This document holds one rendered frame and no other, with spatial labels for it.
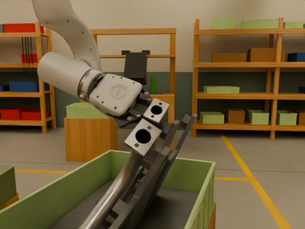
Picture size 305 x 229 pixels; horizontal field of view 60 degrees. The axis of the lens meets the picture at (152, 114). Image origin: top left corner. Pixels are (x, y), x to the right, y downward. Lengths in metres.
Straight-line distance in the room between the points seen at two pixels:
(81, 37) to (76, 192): 0.48
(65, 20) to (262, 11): 5.48
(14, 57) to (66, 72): 6.07
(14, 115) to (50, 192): 5.42
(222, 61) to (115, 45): 2.26
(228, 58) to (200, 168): 4.37
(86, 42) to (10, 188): 0.55
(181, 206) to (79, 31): 0.59
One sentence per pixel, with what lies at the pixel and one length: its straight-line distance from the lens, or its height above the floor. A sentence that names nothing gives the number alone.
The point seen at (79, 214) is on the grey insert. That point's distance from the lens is 0.87.
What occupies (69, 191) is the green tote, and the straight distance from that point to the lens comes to 0.88.
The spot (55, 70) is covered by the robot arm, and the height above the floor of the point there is 1.27.
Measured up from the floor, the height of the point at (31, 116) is 0.34.
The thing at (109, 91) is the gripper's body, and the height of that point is 1.22.
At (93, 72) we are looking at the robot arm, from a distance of 0.66.
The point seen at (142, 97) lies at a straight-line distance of 0.63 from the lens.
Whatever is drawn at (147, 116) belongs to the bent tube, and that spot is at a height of 1.17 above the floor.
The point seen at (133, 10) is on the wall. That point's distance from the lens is 5.88.
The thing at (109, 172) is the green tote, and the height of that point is 0.88.
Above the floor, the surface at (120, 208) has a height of 1.01.
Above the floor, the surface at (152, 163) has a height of 1.10.
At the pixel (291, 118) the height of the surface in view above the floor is 0.38.
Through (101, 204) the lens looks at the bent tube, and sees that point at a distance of 0.53.
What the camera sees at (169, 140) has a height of 1.11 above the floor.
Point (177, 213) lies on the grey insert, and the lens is 0.85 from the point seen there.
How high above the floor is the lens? 1.27
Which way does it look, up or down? 9 degrees down
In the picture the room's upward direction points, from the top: straight up
